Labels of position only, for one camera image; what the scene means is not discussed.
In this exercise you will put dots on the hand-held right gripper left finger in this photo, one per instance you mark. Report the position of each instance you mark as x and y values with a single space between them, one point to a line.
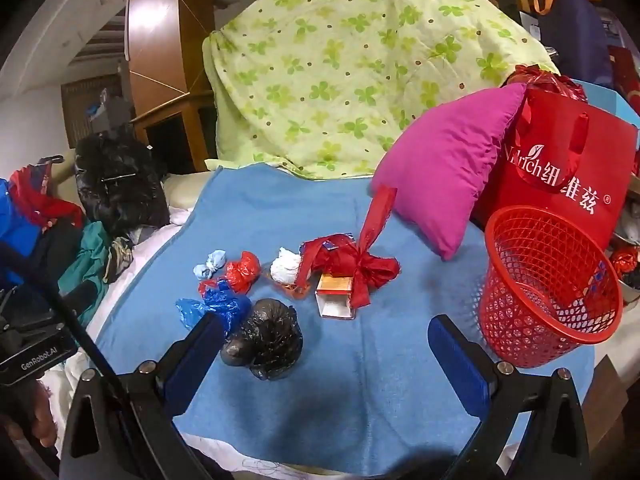
195 360

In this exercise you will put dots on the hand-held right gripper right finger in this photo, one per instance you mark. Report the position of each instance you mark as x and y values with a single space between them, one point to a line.
457 360

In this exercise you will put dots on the blue plastic bag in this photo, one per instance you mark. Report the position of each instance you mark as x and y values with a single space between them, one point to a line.
225 305

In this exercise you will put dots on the red mesh basket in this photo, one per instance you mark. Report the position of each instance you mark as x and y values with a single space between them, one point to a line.
520 320

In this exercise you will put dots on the black plastic bag ball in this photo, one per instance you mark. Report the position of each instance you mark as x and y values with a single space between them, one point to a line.
270 335

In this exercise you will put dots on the light blue knotted cloth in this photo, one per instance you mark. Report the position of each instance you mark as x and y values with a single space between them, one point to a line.
212 260

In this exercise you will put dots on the red knotted plastic bag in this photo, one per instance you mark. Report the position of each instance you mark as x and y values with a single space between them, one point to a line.
242 270

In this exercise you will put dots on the white tissue wad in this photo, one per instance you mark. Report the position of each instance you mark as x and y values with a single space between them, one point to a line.
285 265

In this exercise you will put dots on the orange and white box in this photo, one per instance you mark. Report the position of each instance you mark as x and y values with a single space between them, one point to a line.
335 302

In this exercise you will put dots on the red ribbon bow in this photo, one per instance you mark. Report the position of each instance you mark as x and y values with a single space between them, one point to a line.
345 260

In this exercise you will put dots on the blue and white carton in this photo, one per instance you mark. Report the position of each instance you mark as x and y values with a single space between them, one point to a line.
327 246

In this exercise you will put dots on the person's left hand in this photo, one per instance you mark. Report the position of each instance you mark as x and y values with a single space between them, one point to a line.
42 420

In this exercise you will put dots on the black garment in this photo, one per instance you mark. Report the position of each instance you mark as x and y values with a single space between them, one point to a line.
55 250

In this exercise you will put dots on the green garment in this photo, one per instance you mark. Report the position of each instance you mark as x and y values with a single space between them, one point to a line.
87 255

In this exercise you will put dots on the white sheet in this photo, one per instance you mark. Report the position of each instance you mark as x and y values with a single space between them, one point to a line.
150 250

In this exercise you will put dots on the olive patterned cloth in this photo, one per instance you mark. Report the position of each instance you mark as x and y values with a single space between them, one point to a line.
117 257

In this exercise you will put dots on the red and blue garment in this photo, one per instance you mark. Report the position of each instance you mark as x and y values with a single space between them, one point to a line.
20 220

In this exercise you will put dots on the blue towel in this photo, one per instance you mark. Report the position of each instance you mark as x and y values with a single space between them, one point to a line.
325 385

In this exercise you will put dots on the cream sofa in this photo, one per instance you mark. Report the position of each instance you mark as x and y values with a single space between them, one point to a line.
182 190

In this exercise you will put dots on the black puffer jacket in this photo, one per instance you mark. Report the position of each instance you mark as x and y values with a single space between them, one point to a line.
120 190

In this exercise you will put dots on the red foil wrapper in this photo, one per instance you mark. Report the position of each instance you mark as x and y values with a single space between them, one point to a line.
624 260

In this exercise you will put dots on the magenta pillow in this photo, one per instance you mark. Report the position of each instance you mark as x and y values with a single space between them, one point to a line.
440 160

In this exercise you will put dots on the wooden cabinet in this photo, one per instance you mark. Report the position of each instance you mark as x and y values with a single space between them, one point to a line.
170 145

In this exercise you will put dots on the red gift bag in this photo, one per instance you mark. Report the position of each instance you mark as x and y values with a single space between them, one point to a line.
575 160

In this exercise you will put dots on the brown striped door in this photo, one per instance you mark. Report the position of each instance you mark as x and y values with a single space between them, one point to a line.
75 105

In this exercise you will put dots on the shiny red plastic bag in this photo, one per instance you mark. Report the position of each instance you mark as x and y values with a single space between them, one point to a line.
545 82

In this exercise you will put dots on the light blue cardboard box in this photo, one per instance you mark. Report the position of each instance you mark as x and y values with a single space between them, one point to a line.
620 105

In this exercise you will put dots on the green clover print blanket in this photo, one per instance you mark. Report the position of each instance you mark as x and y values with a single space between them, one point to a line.
350 60

